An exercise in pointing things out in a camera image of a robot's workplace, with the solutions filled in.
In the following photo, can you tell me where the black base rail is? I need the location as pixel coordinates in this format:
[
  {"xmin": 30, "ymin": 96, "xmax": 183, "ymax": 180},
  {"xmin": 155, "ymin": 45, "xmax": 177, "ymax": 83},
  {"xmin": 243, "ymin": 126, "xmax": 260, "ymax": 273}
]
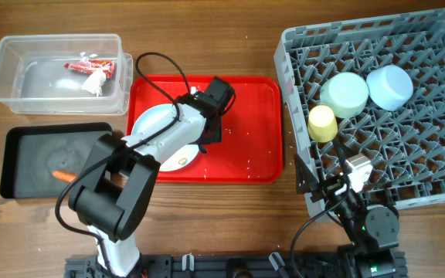
[{"xmin": 63, "ymin": 250, "xmax": 407, "ymax": 278}]

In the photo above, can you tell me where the red snack wrapper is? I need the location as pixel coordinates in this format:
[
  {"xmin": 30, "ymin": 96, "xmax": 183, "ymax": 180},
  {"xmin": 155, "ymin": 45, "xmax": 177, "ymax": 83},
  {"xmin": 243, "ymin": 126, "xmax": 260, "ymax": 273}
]
[{"xmin": 64, "ymin": 58, "xmax": 116, "ymax": 79}]

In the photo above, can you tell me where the yellow plastic cup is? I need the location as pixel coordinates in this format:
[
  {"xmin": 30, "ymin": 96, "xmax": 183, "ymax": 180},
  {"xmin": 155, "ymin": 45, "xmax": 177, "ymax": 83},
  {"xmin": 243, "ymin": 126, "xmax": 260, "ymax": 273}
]
[{"xmin": 307, "ymin": 105, "xmax": 338, "ymax": 143}]

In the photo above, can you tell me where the white tissue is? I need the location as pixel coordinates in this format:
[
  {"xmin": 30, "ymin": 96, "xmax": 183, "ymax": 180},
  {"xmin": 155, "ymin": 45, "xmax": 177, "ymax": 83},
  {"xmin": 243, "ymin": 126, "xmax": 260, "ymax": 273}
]
[{"xmin": 81, "ymin": 70, "xmax": 107, "ymax": 97}]

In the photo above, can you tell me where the grey dishwasher rack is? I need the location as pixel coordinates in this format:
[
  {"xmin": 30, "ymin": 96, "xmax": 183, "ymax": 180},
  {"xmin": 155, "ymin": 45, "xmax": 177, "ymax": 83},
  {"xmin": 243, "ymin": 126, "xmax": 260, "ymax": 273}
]
[{"xmin": 273, "ymin": 8, "xmax": 445, "ymax": 209}]

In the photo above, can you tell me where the clear plastic bin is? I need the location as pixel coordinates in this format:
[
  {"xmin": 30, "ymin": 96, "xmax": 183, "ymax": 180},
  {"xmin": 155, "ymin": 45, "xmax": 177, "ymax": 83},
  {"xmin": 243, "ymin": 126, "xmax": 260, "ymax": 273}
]
[{"xmin": 0, "ymin": 34, "xmax": 133, "ymax": 115}]

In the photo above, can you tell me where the light blue bowl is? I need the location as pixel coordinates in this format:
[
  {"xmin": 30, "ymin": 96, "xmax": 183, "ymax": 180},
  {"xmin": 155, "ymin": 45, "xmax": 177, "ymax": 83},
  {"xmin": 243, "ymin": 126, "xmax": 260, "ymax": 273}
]
[{"xmin": 366, "ymin": 65, "xmax": 414, "ymax": 111}]

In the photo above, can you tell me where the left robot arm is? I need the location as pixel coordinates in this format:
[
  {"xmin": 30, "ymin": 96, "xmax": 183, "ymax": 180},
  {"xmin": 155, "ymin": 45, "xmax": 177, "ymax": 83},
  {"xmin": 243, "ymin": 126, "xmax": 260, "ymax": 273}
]
[{"xmin": 66, "ymin": 77, "xmax": 236, "ymax": 277}]

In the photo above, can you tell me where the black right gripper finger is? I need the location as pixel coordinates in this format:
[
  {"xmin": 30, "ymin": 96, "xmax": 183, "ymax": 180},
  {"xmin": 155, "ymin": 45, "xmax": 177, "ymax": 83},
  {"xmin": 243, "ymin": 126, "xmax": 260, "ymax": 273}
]
[
  {"xmin": 332, "ymin": 139, "xmax": 356, "ymax": 162},
  {"xmin": 294, "ymin": 154, "xmax": 318, "ymax": 194}
]

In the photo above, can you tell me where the black tray bin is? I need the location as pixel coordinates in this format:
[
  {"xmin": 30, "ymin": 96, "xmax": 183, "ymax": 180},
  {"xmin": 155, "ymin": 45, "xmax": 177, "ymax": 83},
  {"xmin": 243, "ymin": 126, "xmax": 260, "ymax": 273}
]
[{"xmin": 0, "ymin": 122, "xmax": 112, "ymax": 199}]

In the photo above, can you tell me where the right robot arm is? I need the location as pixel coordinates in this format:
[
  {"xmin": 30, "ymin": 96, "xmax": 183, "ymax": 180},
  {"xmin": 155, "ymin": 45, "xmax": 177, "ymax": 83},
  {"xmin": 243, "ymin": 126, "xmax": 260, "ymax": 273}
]
[{"xmin": 290, "ymin": 139, "xmax": 402, "ymax": 277}]

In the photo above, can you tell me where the light blue plate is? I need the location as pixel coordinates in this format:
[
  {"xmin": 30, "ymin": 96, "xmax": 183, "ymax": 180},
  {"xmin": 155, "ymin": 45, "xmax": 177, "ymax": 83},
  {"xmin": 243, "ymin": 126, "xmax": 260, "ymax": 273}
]
[{"xmin": 131, "ymin": 103, "xmax": 199, "ymax": 172}]

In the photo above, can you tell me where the mint green bowl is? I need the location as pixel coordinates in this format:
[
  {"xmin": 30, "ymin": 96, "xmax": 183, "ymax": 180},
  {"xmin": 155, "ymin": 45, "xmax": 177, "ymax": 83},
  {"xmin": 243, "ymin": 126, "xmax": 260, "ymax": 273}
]
[{"xmin": 320, "ymin": 72, "xmax": 369, "ymax": 118}]

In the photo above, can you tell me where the orange carrot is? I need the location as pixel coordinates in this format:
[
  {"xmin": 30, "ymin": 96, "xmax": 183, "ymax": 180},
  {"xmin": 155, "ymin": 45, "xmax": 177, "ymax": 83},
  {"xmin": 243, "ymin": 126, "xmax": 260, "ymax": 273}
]
[{"xmin": 52, "ymin": 171, "xmax": 77, "ymax": 183}]

